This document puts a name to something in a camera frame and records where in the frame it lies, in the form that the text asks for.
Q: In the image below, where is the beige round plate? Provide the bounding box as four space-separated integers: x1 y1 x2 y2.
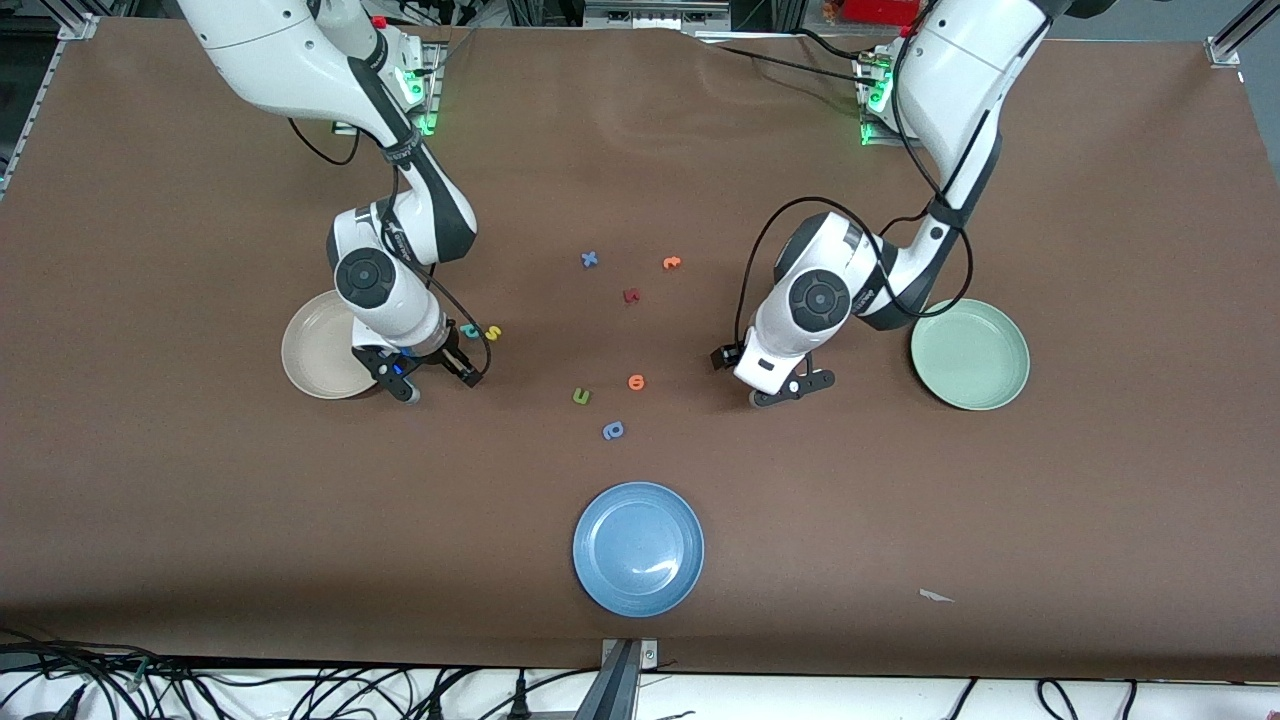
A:
281 290 386 400

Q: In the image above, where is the brown table cover sheet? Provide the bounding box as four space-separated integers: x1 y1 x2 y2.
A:
0 15 1280 683

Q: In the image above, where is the blue round plate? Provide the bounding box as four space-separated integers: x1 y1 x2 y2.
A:
572 482 705 618

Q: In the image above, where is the green round plate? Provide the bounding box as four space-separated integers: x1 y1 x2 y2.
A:
910 298 1031 411

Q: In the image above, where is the grey metal equipment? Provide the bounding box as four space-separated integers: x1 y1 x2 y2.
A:
583 0 733 31

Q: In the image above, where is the red box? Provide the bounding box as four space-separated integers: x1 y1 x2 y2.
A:
825 0 923 26

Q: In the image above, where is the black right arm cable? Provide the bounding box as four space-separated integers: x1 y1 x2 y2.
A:
288 118 493 386

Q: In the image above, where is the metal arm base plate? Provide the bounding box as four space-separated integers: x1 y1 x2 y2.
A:
858 50 906 148
400 40 441 136

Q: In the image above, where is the black table cable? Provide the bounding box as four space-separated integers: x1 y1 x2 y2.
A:
700 40 876 86
790 28 886 66

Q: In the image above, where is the aluminium profile bracket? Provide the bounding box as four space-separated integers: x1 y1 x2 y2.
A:
575 638 659 720

